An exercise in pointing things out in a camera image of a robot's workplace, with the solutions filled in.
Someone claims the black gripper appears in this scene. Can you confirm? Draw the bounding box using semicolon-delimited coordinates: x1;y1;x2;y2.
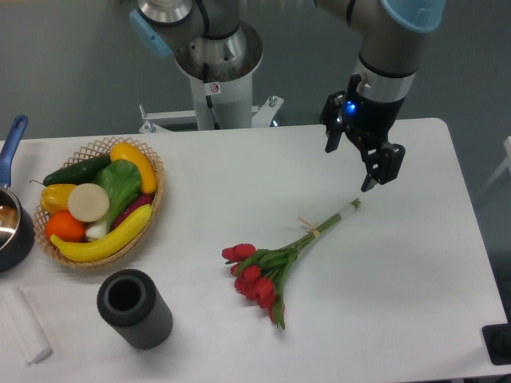
319;73;406;192

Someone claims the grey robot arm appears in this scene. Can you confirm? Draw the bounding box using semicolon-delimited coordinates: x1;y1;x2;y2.
129;1;445;192

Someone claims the red tulip bouquet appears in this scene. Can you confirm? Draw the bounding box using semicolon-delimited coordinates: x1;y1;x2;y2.
221;198;362;330

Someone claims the purple eggplant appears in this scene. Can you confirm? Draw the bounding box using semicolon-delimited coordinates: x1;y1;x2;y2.
110;194;153;230

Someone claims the yellow squash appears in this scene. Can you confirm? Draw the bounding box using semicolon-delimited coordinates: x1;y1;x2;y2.
110;142;157;194

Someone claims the green bok choy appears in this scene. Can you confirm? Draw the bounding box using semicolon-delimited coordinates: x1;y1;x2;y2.
85;160;141;242

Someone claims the black device at table edge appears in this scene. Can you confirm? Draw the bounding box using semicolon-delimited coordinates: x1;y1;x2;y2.
481;323;510;365

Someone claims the green cucumber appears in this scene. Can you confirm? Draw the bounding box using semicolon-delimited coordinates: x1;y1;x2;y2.
30;155;111;187

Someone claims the beige round disc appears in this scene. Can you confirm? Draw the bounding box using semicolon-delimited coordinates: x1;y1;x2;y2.
67;184;109;223

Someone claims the dark grey ribbed vase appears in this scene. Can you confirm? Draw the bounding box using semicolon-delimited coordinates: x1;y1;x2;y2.
97;269;173;349

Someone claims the yellow banana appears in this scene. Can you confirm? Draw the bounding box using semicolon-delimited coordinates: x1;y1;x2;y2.
50;204;153;263

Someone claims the orange fruit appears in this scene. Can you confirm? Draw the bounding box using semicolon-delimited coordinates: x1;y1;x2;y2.
45;211;85;243

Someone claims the yellow bell pepper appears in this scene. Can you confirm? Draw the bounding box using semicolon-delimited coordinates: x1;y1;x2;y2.
40;184;77;215

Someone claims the white rolled cloth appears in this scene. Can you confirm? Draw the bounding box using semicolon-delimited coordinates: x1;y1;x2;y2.
1;286;53;365

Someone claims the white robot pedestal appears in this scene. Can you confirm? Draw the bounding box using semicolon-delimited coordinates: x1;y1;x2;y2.
139;73;284;133

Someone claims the white furniture frame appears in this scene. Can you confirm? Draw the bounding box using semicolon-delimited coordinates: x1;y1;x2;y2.
474;136;510;207

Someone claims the dark pot with blue handle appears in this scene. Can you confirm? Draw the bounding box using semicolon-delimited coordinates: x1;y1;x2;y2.
1;115;34;272

